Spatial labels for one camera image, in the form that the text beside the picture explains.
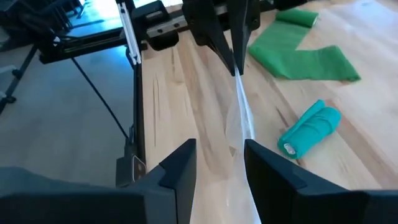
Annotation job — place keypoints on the green elastic bandage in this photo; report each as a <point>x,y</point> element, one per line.
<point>295,62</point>

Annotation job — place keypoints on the clear plastic bag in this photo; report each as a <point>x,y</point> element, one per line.
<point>242,102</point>

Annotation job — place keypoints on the black desk leg frame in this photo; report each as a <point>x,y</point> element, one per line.
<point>18,28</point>

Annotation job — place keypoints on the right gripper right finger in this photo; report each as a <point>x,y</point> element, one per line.
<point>311,205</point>

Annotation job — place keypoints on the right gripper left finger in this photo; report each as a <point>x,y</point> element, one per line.
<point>93,208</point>

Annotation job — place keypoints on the teal elastic bandage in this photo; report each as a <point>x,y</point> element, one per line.
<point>311,130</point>

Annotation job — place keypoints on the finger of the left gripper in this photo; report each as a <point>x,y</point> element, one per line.
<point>208,28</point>
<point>244,21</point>

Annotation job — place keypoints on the black table-edge camera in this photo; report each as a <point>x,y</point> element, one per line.
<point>127,172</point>

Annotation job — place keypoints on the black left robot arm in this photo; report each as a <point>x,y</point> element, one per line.
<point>289,3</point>

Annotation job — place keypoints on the silver aluminium bracket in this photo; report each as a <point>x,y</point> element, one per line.
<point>129,34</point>

